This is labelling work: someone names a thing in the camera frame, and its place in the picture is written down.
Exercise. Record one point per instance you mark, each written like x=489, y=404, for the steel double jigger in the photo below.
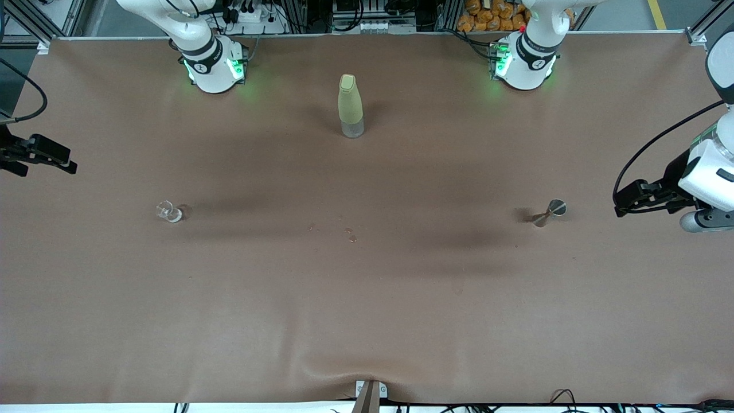
x=556, y=207

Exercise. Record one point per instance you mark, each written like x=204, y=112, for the clear glass measuring cup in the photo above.
x=174, y=214

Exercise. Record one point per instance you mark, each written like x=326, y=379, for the long white socket strip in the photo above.
x=378, y=26

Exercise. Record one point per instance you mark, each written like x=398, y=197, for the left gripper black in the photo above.
x=672, y=174

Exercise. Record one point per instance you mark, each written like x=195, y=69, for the dark aluminium frame post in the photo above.
x=298, y=14
x=450, y=14

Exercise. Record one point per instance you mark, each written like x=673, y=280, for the green bottle with clear base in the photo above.
x=350, y=106

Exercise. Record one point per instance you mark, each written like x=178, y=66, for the aluminium frame corner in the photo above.
x=43, y=46
x=697, y=37

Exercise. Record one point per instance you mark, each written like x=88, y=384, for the brown table mat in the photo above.
x=367, y=315

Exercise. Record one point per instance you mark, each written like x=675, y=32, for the pile of orange items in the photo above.
x=487, y=17

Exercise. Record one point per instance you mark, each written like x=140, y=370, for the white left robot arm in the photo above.
x=530, y=69

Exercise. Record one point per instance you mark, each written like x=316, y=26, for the white power strip with plugs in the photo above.
x=264, y=26

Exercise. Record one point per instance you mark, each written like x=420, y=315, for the metal table edge bracket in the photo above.
x=370, y=398

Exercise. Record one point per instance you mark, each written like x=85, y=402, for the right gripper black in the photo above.
x=7, y=150

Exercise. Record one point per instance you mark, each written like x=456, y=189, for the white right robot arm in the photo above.
x=212, y=74

